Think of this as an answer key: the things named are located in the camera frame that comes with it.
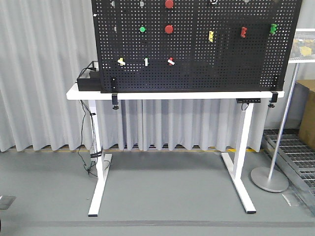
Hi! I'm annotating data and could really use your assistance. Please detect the black perforated pegboard panel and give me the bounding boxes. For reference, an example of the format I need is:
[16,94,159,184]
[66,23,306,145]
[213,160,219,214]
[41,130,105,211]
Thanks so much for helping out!
[92,0,302,93]

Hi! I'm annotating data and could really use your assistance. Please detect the white pleated curtain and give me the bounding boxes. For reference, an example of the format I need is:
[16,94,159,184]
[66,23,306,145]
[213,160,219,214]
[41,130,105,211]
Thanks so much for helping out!
[0,0,296,152]

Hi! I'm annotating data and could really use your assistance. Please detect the green rotary selector switch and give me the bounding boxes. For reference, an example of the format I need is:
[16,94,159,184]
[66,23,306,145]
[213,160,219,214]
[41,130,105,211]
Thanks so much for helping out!
[144,58,149,66]

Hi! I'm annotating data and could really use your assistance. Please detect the metal floor grating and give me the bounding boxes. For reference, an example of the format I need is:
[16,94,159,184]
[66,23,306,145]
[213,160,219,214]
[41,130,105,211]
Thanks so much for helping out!
[262,129,315,214]

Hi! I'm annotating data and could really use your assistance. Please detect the black electronics box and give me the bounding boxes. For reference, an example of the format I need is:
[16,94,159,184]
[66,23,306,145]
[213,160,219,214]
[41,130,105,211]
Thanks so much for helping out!
[76,60,101,91]

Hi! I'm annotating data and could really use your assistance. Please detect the left black table clamp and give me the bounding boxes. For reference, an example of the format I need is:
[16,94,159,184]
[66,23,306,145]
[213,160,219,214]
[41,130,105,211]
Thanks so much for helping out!
[111,77,119,110]

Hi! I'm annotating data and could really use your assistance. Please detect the black table clamp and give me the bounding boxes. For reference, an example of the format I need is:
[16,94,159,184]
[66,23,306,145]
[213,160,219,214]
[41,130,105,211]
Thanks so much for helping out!
[111,77,119,110]
[268,75,279,109]

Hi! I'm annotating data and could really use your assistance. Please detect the red mushroom button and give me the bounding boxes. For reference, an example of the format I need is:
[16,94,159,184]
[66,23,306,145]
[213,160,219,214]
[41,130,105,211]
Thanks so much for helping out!
[165,0,174,9]
[164,25,174,34]

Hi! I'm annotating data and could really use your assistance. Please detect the green toggle switch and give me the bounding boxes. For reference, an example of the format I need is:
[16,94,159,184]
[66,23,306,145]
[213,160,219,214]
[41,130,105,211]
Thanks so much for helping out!
[270,24,278,35]

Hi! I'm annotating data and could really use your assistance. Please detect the white standing desk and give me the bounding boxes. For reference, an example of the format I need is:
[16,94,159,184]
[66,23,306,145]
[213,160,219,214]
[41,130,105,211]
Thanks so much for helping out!
[66,84,284,217]

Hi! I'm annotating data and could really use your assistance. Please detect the brown cardboard box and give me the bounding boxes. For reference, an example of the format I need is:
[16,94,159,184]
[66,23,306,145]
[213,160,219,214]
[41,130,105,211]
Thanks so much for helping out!
[297,80,315,149]

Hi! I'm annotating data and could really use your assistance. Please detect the yellow rotary selector switch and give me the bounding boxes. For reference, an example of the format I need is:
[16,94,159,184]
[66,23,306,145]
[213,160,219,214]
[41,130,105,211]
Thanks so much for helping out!
[117,58,126,66]

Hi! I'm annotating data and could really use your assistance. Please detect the upper red mushroom button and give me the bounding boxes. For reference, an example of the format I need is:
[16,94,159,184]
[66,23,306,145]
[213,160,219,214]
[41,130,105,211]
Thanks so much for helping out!
[165,0,174,9]

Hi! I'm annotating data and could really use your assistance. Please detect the yellow toggle switch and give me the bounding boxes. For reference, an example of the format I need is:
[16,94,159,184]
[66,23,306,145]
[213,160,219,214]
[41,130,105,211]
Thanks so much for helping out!
[208,31,214,43]

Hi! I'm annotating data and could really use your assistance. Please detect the right black table clamp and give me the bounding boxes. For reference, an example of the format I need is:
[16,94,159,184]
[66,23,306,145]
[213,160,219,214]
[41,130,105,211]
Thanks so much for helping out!
[268,75,279,109]

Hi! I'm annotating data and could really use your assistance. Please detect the desk height control panel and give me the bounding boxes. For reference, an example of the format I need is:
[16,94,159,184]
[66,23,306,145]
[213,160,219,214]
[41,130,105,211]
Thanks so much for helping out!
[236,98,261,104]

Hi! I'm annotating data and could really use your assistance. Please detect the lower red mushroom button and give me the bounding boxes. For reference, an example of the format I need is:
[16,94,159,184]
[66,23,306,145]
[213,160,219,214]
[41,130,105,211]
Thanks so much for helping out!
[164,25,174,34]

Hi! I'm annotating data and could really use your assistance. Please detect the red toggle switch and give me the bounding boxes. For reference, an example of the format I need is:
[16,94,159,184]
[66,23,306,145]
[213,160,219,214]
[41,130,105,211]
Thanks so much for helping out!
[240,27,248,38]

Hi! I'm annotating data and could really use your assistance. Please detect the grey round-base sign stand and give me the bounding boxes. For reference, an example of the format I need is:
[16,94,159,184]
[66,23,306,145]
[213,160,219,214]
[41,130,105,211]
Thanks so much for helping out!
[250,28,315,193]

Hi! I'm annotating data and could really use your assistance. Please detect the red rotary selector switch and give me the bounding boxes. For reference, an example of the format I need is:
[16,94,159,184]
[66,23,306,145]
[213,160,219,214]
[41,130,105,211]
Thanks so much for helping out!
[167,57,175,65]

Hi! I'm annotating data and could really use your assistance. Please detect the black power cable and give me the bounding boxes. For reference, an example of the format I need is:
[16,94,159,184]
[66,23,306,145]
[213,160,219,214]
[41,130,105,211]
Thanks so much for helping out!
[77,99,111,178]

